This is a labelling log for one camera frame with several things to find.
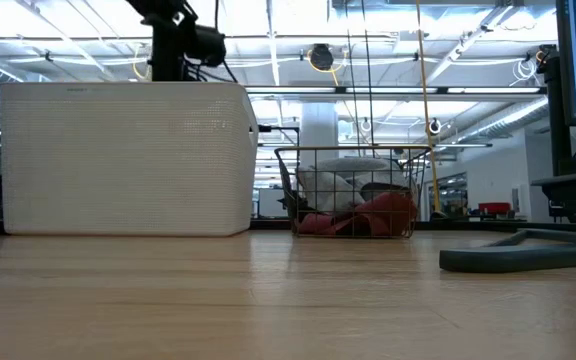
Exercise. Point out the maroon cloth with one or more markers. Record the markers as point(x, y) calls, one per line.
point(393, 210)

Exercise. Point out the black monitor pole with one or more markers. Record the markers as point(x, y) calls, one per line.
point(560, 125)

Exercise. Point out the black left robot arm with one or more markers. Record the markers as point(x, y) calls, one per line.
point(208, 45)

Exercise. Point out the black aluminium rig frame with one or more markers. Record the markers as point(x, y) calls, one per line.
point(468, 226)

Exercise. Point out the grey clothes hanger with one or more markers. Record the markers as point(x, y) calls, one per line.
point(518, 257)

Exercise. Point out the grey computer cart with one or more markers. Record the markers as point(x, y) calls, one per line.
point(573, 187)

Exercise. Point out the long ceiling light bar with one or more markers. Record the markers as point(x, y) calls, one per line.
point(468, 90)

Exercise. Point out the white perforated plastic bin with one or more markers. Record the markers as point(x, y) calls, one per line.
point(118, 165)

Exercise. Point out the red furniture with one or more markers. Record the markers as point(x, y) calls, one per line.
point(494, 208)

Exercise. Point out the light grey cloth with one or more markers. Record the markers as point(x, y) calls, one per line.
point(328, 192)

